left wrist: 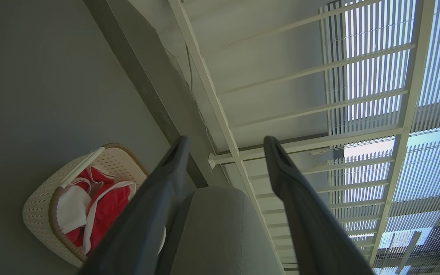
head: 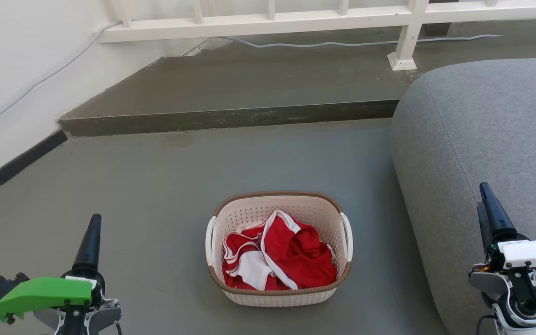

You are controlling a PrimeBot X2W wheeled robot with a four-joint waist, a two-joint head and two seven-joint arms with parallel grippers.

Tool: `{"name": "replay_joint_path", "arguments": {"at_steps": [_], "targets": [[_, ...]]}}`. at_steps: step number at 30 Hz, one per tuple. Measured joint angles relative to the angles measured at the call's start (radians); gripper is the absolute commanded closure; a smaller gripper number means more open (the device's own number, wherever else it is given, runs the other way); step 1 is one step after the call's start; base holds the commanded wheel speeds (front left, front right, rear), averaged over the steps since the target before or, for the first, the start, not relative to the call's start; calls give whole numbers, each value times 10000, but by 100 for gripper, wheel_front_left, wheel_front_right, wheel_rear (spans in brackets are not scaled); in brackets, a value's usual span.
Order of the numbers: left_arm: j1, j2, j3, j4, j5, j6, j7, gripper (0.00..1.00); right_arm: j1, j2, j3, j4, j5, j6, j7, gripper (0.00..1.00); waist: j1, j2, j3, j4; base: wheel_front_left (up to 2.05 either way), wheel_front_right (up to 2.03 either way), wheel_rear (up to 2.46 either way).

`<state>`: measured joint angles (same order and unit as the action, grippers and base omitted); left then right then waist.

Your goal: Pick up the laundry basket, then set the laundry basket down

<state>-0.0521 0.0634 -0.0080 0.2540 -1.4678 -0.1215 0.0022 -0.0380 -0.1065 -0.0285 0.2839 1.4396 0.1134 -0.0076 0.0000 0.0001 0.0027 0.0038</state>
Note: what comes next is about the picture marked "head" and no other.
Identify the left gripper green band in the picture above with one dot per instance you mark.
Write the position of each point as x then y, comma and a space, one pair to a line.
44, 293

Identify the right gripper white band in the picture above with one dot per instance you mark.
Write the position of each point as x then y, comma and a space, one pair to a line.
533, 253

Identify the beige perforated plastic laundry basket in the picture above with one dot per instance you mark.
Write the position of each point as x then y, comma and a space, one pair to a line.
249, 215

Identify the grey fabric sofa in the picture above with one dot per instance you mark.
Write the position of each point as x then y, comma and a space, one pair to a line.
482, 130

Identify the black baseboard strip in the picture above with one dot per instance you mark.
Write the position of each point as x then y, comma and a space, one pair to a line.
16, 165

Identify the red and white garment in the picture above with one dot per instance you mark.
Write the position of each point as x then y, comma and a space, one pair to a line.
296, 251

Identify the white wooden railing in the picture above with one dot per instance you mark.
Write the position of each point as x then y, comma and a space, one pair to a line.
296, 18

